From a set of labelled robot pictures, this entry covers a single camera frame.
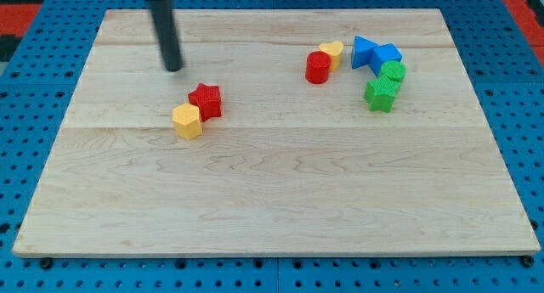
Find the red star block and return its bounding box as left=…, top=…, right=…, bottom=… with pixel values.
left=188, top=83, right=222, bottom=122

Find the green star block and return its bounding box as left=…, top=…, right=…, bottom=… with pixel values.
left=363, top=76, right=401, bottom=113

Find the light wooden board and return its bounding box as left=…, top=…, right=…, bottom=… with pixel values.
left=13, top=8, right=541, bottom=258

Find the yellow hexagon block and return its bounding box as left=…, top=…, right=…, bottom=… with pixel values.
left=172, top=103, right=203, bottom=139

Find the red cylinder block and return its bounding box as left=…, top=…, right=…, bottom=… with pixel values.
left=305, top=51, right=332, bottom=84

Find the yellow heart block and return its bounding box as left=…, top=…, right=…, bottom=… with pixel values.
left=319, top=40, right=344, bottom=71

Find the blue triangle block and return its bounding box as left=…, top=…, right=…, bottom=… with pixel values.
left=351, top=36, right=378, bottom=69

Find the green cylinder block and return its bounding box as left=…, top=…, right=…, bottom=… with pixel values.
left=379, top=60, right=407, bottom=83

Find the blue cube block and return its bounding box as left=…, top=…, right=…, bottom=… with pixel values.
left=369, top=43, right=402, bottom=76

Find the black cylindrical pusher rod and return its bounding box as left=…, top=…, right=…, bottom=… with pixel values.
left=147, top=0, right=183, bottom=72

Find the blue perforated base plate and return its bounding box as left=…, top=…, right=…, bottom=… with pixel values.
left=1, top=0, right=543, bottom=292

